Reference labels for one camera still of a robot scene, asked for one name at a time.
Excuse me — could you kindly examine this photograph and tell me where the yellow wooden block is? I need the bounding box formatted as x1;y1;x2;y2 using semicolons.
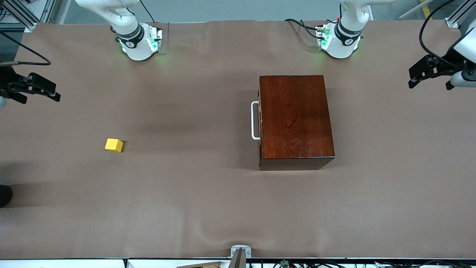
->
105;138;123;153

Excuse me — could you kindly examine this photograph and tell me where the white metal drawer handle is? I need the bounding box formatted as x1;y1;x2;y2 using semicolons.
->
251;101;261;141

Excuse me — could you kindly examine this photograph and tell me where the black round object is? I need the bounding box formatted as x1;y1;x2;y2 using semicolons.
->
0;185;13;208

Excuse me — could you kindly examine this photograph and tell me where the dark brown wooden cabinet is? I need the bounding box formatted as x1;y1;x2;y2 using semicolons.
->
258;75;335;171

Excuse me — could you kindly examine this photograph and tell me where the brown table cover sheet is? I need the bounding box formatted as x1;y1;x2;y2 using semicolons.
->
0;20;476;259

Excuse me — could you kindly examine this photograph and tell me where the brown cardboard piece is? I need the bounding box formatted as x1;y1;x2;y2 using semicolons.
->
177;261;222;268

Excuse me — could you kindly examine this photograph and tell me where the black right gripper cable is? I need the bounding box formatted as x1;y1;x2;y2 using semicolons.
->
0;32;52;66

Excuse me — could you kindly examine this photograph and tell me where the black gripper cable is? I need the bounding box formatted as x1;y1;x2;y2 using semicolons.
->
419;0;457;68
0;32;52;66

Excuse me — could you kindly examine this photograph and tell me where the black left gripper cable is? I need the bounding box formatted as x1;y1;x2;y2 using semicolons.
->
419;0;457;68

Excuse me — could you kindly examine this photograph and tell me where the aluminium frame profile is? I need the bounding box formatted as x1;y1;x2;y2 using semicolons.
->
446;0;476;29
0;0;56;32

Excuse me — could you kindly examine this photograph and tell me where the black right base cable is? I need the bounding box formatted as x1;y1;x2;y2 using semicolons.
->
139;0;155;23

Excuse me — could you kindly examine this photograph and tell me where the black base cable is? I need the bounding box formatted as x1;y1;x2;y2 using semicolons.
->
139;0;155;23
284;18;321;40

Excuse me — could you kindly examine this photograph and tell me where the black left base cable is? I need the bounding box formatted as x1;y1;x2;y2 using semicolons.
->
284;18;321;40

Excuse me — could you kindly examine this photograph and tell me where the tangled black cable bundle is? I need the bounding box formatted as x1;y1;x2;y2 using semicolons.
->
273;259;476;268

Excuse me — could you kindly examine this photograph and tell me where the grey metal camera bracket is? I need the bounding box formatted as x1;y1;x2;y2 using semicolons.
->
231;245;252;268

